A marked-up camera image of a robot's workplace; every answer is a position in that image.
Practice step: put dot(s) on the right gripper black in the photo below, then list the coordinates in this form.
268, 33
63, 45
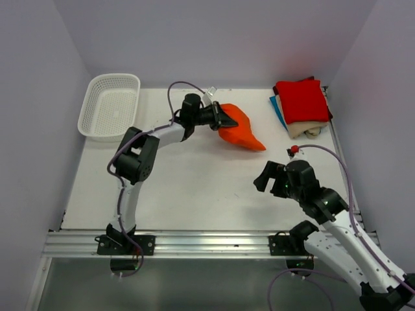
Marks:
270, 170

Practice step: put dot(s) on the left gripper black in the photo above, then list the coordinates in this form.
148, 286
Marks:
219, 118

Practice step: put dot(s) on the orange t shirt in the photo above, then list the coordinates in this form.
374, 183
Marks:
241, 135

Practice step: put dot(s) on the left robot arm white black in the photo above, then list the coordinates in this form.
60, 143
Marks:
134, 159

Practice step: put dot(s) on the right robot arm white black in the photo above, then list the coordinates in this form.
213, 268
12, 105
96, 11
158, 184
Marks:
335, 237

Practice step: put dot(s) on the folded blue t shirt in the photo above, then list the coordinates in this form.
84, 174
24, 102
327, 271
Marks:
274, 103

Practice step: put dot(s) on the folded beige t shirt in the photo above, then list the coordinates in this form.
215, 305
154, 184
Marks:
310, 129

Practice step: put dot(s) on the folded dark red t shirt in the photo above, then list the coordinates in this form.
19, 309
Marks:
324, 90

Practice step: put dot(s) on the white plastic basket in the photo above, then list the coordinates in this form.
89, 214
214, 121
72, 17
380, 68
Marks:
109, 107

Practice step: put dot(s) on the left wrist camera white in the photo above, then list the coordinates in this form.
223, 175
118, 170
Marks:
207, 97

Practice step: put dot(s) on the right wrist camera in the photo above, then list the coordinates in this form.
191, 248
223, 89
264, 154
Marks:
295, 153

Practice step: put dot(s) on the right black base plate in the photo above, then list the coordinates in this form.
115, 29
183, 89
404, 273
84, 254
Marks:
284, 244

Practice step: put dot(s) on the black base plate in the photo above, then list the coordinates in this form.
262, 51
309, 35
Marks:
114, 242
284, 244

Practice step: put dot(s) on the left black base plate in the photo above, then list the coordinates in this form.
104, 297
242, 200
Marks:
114, 242

